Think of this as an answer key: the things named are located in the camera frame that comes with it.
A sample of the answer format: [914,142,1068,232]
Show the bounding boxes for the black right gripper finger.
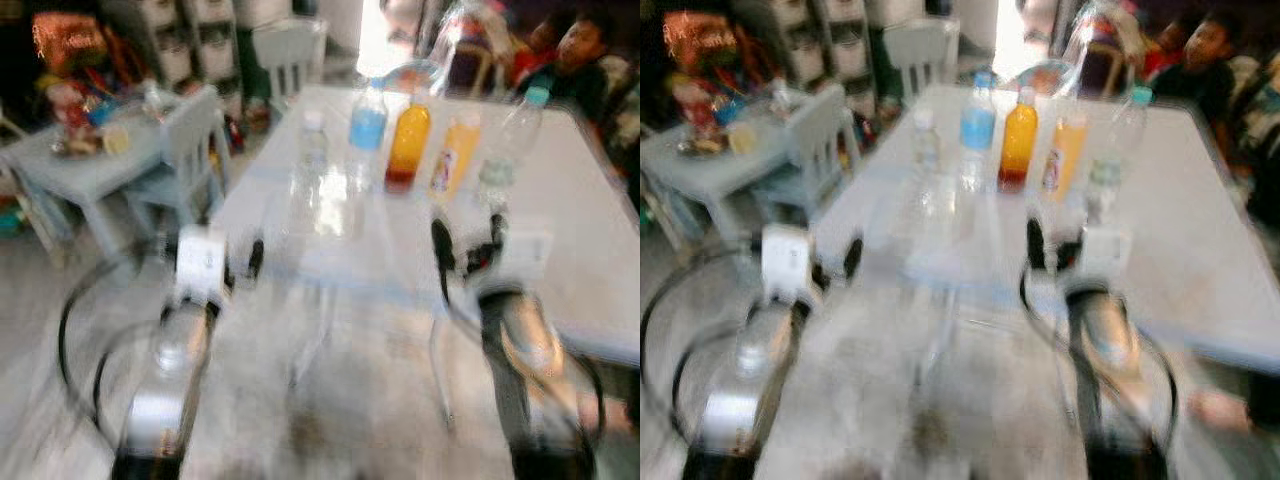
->
[1025,215,1050,273]
[430,217,457,279]

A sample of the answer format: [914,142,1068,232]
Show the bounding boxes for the yellow juice bottle with label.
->
[429,110,482,202]
[1039,110,1090,202]

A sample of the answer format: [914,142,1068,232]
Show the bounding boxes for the large white table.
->
[205,84,641,373]
[808,84,1280,373]

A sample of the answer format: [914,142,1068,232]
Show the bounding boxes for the orange juice bottle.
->
[996,86,1042,194]
[384,94,434,194]

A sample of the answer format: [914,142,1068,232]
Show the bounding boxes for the small grey chair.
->
[124,84,232,237]
[744,84,852,237]

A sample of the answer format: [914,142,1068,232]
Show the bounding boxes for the clear bottle with teal cap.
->
[1084,84,1154,227]
[477,84,552,207]

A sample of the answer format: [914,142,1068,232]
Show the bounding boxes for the small clear water bottle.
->
[297,108,332,203]
[907,108,944,203]

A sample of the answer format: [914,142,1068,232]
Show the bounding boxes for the blue label water bottle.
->
[347,84,390,197]
[957,72,1000,197]

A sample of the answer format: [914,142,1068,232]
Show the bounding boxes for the small grey table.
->
[0,118,177,263]
[640,118,793,263]

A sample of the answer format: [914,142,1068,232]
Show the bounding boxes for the white slatted chair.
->
[879,17,962,103]
[249,17,330,111]

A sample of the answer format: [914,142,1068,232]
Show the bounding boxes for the stacked white storage drawers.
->
[768,0,933,87]
[130,0,301,87]

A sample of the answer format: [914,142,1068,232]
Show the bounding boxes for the seated child in dark shirt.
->
[1148,8,1280,156]
[518,8,641,136]

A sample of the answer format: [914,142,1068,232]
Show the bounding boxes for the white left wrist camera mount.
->
[761,224,817,307]
[174,224,230,303]

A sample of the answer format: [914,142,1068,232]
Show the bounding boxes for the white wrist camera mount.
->
[174,224,230,303]
[761,224,817,307]
[499,224,557,293]
[1084,224,1137,293]

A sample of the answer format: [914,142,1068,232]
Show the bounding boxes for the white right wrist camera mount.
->
[499,224,557,293]
[1084,224,1137,293]

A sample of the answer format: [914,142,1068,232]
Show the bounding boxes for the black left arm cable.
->
[56,252,183,446]
[640,248,773,446]

